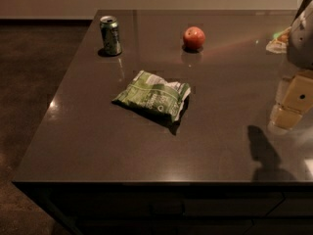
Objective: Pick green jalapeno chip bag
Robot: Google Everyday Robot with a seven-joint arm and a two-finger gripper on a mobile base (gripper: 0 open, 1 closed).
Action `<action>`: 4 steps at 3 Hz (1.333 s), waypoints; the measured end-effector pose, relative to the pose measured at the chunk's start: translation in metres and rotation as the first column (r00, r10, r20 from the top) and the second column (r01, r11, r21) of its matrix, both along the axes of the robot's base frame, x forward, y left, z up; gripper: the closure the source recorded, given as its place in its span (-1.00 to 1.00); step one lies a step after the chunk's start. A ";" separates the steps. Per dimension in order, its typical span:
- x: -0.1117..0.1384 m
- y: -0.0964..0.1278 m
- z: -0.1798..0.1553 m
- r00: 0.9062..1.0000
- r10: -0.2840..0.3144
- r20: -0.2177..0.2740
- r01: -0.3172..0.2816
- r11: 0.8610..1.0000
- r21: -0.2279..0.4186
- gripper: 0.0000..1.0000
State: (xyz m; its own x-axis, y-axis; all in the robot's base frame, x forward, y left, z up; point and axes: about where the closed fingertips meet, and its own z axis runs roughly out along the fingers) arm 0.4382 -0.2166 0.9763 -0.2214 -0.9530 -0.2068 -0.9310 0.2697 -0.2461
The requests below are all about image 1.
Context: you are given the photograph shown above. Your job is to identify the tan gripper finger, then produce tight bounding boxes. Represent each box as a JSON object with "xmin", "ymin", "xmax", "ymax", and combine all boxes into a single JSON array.
[{"xmin": 269, "ymin": 70, "xmax": 313, "ymax": 130}]

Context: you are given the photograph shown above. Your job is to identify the green soda can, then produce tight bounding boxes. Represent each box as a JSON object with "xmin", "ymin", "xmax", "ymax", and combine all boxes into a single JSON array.
[{"xmin": 100, "ymin": 16, "xmax": 122, "ymax": 56}]

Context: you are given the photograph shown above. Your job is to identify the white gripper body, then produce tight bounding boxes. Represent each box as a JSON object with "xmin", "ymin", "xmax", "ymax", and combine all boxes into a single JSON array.
[{"xmin": 288, "ymin": 5, "xmax": 313, "ymax": 70}]

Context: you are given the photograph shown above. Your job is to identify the crumpled snack wrapper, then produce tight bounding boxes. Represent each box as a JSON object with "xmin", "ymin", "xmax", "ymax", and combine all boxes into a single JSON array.
[{"xmin": 266, "ymin": 26, "xmax": 291, "ymax": 54}]

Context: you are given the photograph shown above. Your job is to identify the red apple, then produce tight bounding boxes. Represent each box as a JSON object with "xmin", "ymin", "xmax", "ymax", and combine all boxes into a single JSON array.
[{"xmin": 183, "ymin": 26, "xmax": 205, "ymax": 50}]

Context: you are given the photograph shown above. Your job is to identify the dark cabinet drawers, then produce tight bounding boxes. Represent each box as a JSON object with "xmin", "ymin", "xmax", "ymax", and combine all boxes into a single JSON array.
[{"xmin": 14, "ymin": 180, "xmax": 313, "ymax": 235}]

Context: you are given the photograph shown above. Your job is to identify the green jalapeno chip bag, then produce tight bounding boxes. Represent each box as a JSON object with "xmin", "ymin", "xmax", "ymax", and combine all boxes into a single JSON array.
[{"xmin": 112, "ymin": 70, "xmax": 191, "ymax": 122}]

